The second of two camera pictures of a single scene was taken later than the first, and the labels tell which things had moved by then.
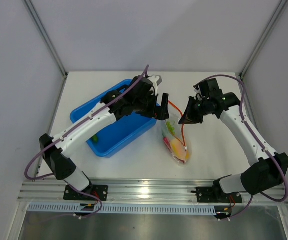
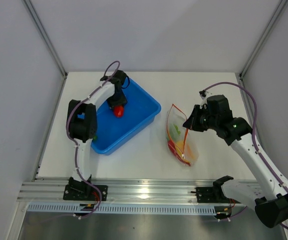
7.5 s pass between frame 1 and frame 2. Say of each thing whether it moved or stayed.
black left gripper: moved
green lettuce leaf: moved
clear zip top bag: moved
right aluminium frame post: stayed
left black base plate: stayed
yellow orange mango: moved
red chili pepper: moved
